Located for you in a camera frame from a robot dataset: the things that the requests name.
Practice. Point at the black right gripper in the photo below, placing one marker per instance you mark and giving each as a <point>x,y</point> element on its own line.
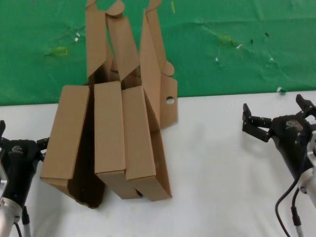
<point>288,138</point>

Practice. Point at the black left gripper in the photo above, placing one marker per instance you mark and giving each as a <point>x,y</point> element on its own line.
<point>18,168</point>

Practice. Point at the brown cardboard box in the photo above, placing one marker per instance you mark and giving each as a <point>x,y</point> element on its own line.
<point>138,133</point>
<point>66,133</point>
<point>108,128</point>

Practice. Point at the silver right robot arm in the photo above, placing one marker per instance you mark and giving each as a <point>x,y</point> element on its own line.
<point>308,182</point>

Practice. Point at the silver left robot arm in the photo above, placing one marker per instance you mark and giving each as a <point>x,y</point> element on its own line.
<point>7,209</point>

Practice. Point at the white green tape scrap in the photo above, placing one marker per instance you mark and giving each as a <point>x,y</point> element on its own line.
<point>281,90</point>

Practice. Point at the green cloth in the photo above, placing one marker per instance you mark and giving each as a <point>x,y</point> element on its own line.
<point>222,74</point>

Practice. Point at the yellow tape outline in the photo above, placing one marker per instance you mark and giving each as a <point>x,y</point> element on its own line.
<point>60,51</point>
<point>225,41</point>

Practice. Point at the yellow tape strip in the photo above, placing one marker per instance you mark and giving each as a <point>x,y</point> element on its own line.
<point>173,7</point>

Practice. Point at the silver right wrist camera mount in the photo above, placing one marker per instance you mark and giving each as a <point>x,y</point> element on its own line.
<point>313,140</point>

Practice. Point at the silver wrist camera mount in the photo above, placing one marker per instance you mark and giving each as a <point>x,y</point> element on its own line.
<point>313,140</point>
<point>2,177</point>

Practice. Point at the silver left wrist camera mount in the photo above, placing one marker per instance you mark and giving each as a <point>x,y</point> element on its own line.
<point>2,177</point>

